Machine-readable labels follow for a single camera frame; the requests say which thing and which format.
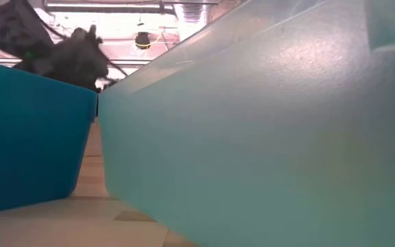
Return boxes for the blue plastic bin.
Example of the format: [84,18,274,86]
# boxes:
[0,58,98,216]

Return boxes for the light green translucent bin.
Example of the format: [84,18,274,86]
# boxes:
[97,0,395,247]

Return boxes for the long ceiling light fixture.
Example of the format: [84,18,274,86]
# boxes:
[43,0,177,15]

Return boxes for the black ceiling lamp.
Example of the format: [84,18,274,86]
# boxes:
[134,32,152,50]

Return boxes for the silver ceiling air duct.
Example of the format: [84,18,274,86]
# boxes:
[173,3,209,42]

